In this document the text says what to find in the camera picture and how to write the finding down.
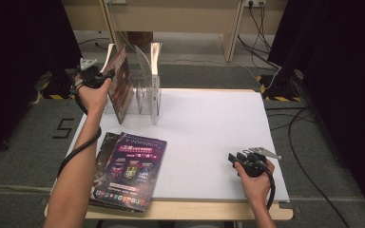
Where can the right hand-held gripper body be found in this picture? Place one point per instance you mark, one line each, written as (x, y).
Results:
(255, 166)

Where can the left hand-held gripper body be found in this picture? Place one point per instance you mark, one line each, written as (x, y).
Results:
(90, 77)

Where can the dark red cover magazine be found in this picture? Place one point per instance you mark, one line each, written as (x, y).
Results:
(122, 85)

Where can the clear acrylic magazine rack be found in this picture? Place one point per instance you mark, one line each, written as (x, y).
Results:
(144, 106)

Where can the white magazine with picture grid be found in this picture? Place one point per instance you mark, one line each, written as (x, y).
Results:
(154, 95)

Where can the blue magazine with purple back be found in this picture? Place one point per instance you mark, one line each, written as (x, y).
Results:
(130, 171)

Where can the person's right hand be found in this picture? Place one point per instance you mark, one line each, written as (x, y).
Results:
(258, 188)

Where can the person's left hand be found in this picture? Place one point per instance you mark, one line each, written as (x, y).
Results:
(93, 99)

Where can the black stand base hazard tape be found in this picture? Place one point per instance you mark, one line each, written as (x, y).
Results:
(60, 85)
(278, 87)

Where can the black curtain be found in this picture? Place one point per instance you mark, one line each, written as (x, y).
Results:
(345, 79)
(19, 63)

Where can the grey table corner bracket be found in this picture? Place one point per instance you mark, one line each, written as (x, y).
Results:
(286, 205)

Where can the white wall outlet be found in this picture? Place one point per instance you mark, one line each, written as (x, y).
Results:
(255, 3)

